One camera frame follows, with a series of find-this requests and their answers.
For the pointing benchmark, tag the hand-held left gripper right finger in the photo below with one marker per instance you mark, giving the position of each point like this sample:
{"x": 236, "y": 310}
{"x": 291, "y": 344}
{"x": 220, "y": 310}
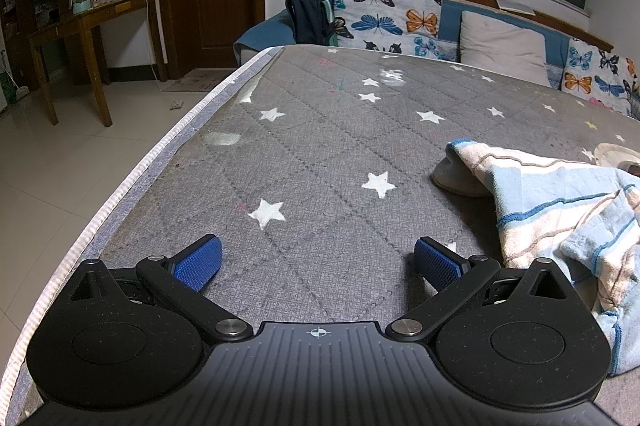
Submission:
{"x": 435, "y": 263}

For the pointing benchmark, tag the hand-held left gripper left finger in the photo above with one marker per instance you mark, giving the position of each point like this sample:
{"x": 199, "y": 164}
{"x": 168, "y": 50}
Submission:
{"x": 197, "y": 261}

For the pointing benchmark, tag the blue white striped garment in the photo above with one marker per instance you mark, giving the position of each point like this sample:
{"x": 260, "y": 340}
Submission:
{"x": 550, "y": 196}

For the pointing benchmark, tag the grey star tablecloth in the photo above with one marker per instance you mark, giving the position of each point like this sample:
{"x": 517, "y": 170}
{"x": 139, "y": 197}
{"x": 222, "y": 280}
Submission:
{"x": 325, "y": 156}

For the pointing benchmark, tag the beige doormat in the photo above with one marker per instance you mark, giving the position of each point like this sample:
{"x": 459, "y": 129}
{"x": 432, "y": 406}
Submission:
{"x": 200, "y": 81}

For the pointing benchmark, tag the grey pillow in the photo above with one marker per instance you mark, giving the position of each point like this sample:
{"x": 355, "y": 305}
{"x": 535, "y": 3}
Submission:
{"x": 500, "y": 46}

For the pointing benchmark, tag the butterfly print cushion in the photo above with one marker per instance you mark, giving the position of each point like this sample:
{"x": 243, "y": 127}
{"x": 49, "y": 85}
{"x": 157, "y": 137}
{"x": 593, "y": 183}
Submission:
{"x": 385, "y": 21}
{"x": 595, "y": 76}

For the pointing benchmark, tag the blue wooden sofa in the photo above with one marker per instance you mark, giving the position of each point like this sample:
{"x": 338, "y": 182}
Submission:
{"x": 450, "y": 14}

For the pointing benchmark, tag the wooden desk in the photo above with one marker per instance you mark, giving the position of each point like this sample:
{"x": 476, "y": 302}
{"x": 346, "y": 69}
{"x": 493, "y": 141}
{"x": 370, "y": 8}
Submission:
{"x": 100, "y": 14}

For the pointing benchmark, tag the dark blue backpack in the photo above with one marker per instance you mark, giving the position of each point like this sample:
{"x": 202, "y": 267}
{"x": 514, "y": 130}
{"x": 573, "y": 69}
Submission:
{"x": 305, "y": 16}

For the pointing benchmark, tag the grey book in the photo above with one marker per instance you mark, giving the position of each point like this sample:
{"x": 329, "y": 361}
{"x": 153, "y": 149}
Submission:
{"x": 515, "y": 6}

